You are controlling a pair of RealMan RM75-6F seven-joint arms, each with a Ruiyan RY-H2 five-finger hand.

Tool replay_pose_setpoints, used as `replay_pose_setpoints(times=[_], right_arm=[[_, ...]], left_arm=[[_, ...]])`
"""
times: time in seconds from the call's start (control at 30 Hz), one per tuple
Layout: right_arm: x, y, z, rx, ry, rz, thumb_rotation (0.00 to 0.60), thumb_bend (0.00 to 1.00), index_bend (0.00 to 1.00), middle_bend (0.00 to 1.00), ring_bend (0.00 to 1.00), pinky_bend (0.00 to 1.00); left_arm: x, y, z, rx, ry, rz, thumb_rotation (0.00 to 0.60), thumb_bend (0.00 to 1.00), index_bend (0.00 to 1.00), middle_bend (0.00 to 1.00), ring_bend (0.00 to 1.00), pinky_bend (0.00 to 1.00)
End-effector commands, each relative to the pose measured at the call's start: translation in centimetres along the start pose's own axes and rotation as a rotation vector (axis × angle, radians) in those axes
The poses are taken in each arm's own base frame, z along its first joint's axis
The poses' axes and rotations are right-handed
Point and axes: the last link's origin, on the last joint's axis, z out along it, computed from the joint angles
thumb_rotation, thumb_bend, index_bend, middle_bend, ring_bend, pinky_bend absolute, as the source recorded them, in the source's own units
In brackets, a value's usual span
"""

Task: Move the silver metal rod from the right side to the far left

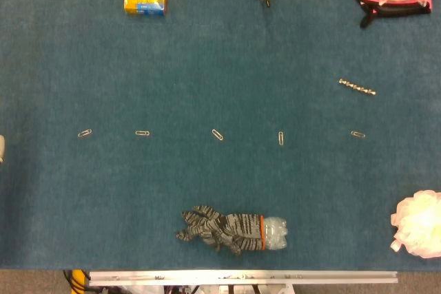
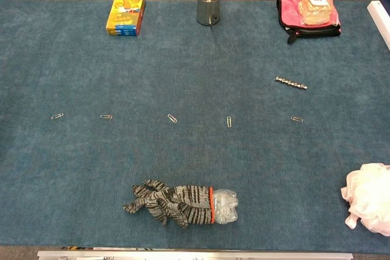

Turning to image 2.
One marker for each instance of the paperclip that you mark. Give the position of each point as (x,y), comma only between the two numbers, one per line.
(57,116)
(172,118)
(106,116)
(228,121)
(297,119)

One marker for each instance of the metal drill bit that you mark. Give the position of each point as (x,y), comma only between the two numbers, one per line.
(291,83)

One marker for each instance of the blue carpet table cover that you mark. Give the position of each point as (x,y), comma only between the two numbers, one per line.
(195,89)

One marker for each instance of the grey black striped glove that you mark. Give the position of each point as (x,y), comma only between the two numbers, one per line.
(173,205)

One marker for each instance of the clear plastic bottle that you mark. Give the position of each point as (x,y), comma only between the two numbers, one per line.
(225,208)

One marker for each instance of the stainless steel cup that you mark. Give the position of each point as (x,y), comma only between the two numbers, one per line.
(208,7)

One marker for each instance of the yellow cardboard box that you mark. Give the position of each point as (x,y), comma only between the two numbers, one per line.
(125,15)

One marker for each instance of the pink cloth with black trim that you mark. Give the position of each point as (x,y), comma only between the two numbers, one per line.
(286,13)

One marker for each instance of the clear bag of snacks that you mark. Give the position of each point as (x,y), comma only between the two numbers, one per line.
(315,7)

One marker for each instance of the pink mesh bath pouf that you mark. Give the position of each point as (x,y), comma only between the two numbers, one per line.
(368,199)

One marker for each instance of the white flat box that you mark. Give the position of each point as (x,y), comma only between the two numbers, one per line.
(379,19)

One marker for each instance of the aluminium rail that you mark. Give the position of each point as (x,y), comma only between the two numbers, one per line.
(195,255)

